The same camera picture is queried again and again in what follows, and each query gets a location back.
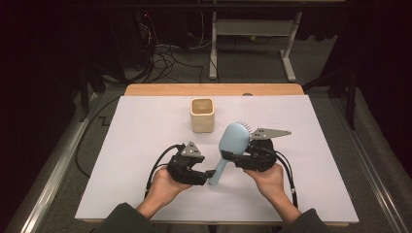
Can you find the aluminium floor rail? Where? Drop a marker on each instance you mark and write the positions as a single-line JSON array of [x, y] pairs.
[[55, 174], [372, 168]]

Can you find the white paper sheet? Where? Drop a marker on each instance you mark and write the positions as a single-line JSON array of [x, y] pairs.
[[136, 136]]

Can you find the person's left hand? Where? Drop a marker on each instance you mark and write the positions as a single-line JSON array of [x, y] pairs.
[[165, 189]]

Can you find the person's right hand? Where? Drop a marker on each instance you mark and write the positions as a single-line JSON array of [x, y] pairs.
[[270, 183]]

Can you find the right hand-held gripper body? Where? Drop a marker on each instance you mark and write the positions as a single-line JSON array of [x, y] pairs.
[[260, 158]]

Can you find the white metal stand frame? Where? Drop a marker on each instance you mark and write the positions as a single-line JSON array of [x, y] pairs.
[[252, 27]]

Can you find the black tripod stand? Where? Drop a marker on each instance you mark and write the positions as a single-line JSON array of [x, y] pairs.
[[85, 93], [351, 97]]

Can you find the beige square cup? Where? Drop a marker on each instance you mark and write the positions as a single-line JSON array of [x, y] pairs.
[[202, 123]]

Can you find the light blue hairbrush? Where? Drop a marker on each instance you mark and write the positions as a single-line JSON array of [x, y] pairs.
[[233, 139]]

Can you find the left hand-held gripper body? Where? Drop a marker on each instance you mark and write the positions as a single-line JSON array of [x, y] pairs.
[[181, 168]]

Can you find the wooden table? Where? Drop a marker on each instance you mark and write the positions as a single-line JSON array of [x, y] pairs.
[[213, 89]]

